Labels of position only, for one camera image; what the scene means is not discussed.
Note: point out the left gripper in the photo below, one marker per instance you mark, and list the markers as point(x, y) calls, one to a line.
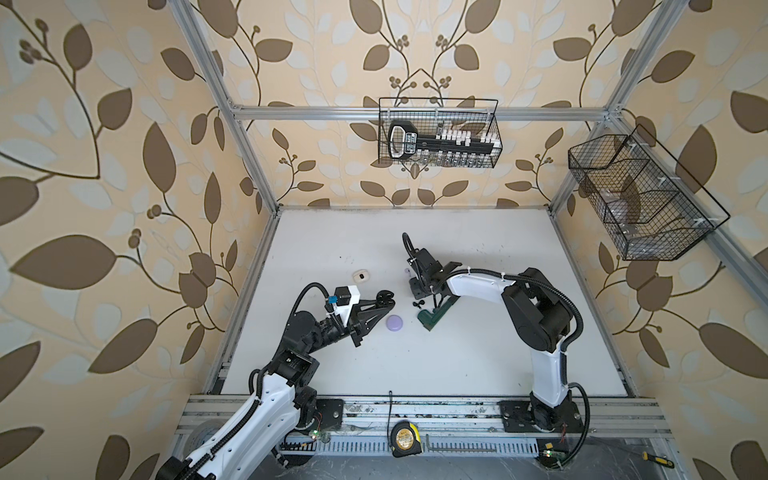
point(358, 322)

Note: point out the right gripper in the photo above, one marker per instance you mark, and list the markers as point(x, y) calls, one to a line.
point(416, 291)

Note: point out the white earbud charging case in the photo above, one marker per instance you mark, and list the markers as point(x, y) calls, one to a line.
point(361, 276)

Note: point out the black round earbud case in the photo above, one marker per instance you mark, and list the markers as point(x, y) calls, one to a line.
point(385, 298)

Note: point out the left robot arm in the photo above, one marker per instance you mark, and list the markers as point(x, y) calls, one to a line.
point(281, 399)

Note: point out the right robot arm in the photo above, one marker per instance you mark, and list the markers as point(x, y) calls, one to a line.
point(544, 318)

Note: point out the purple round earbud case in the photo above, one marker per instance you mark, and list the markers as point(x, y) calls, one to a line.
point(394, 323)

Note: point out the green pipe wrench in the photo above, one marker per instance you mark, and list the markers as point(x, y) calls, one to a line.
point(429, 318)

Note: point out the yellow black tape measure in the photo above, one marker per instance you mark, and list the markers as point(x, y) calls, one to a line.
point(405, 440)

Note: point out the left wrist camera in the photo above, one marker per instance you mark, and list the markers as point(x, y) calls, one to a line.
point(341, 302)

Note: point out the black wire basket back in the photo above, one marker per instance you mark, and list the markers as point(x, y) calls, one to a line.
point(439, 132)

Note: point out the black wire basket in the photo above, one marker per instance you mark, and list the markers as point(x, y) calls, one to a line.
point(439, 132)
point(652, 206)

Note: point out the black wire basket right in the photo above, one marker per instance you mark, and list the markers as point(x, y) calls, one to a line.
point(652, 206)

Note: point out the yellow handled screwdriver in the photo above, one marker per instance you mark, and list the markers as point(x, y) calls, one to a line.
point(664, 462)

